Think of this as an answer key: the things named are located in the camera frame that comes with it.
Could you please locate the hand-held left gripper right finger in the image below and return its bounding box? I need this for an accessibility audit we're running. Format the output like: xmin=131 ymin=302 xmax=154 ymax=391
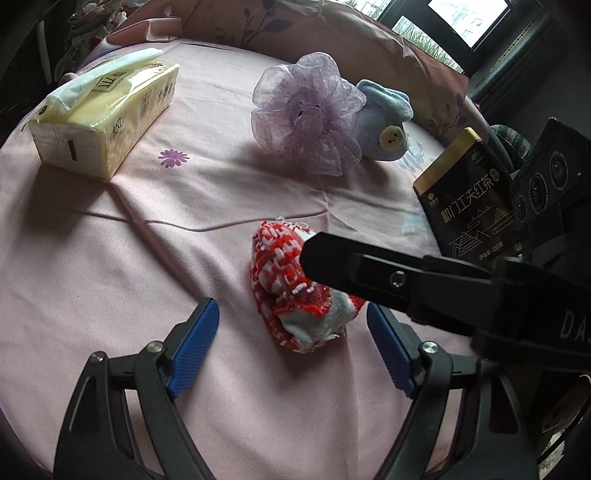
xmin=366 ymin=302 xmax=541 ymax=480

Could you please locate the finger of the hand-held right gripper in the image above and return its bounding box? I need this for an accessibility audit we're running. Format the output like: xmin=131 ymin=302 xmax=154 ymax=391
xmin=300 ymin=231 xmax=499 ymax=339

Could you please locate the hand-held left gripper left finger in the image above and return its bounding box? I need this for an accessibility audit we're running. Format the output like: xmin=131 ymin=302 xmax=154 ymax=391
xmin=53 ymin=298 xmax=221 ymax=480

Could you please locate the red and white woven cloth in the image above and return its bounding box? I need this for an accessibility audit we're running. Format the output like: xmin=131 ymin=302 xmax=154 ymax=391
xmin=249 ymin=220 xmax=368 ymax=355

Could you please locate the light blue plush toy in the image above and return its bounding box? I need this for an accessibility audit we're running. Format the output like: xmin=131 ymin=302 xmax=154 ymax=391
xmin=353 ymin=79 xmax=414 ymax=162

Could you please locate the purple mesh bath pouf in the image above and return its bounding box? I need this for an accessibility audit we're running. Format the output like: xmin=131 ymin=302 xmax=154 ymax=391
xmin=250 ymin=52 xmax=367 ymax=177

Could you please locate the black and gold tea tin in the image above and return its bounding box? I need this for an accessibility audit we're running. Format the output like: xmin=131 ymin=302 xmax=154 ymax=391
xmin=412 ymin=128 xmax=525 ymax=264

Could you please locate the large yellow tissue pack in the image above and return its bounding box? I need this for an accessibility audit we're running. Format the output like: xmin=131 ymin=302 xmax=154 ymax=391
xmin=28 ymin=47 xmax=181 ymax=183

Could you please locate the black framed window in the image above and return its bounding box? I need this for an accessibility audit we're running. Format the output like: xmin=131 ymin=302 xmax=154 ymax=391
xmin=379 ymin=0 xmax=513 ymax=75

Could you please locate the pile of printed clothes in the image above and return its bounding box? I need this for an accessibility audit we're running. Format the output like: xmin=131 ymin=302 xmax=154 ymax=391
xmin=65 ymin=0 xmax=153 ymax=70

